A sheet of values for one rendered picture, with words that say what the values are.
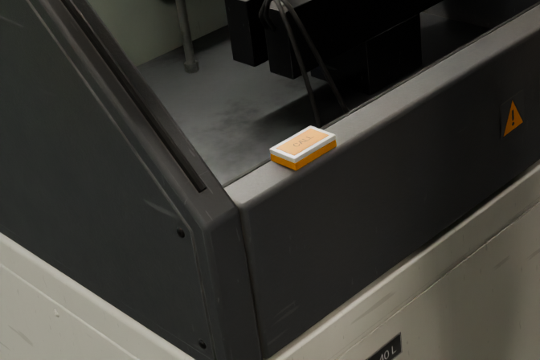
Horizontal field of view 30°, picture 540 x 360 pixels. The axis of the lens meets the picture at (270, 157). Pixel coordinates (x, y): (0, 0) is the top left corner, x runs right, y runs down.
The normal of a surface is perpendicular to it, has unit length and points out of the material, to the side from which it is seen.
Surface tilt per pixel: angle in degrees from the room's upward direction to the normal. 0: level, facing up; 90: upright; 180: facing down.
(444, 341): 90
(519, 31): 0
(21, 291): 90
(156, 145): 43
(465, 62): 0
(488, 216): 90
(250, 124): 0
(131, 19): 90
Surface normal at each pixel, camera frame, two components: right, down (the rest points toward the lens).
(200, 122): -0.12, -0.86
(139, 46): 0.69, 0.29
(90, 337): -0.72, 0.41
